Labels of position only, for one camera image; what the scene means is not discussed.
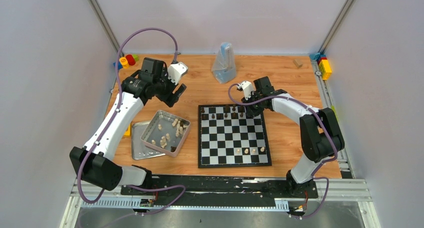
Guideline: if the black white chessboard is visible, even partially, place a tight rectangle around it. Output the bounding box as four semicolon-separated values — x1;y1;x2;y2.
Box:
198;104;272;168

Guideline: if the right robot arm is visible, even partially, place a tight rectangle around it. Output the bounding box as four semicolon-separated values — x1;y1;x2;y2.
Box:
236;76;345;197

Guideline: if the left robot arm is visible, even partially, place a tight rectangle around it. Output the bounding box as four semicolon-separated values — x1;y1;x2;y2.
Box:
69;58;189;195

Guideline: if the red round toy block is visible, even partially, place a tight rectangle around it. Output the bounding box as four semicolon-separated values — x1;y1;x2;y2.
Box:
125;54;136;66

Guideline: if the pink metal tin box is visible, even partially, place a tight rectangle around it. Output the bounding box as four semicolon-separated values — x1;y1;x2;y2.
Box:
140;110;191;157

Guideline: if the yellow round toy block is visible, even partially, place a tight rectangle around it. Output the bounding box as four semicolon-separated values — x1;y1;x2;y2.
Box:
119;57;130;68

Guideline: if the plastic bag with blue item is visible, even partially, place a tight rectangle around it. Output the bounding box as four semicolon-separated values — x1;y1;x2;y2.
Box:
211;42;237;84

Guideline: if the small wooden block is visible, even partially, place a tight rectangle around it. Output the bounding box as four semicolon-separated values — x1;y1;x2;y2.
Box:
293;59;303;68

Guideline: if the metal tin lid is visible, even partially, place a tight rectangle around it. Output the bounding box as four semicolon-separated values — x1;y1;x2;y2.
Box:
131;121;165;160

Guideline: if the yellow lego brick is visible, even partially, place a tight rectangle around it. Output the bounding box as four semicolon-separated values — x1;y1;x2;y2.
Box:
318;59;332;80

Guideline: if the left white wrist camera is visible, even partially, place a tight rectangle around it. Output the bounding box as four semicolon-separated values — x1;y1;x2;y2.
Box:
167;62;189;85

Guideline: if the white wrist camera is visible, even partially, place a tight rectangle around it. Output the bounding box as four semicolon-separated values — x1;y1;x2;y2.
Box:
167;62;189;85
237;81;255;100

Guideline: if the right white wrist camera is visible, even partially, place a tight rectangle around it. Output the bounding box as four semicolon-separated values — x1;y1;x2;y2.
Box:
237;81;255;100

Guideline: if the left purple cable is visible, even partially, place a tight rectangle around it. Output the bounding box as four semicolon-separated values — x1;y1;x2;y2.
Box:
76;27;187;217

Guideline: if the yellow triangular toy frame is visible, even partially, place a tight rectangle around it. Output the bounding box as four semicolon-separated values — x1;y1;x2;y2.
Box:
124;124;132;137

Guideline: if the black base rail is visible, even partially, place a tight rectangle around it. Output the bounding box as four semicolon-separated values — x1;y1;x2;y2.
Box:
120;173;319;209

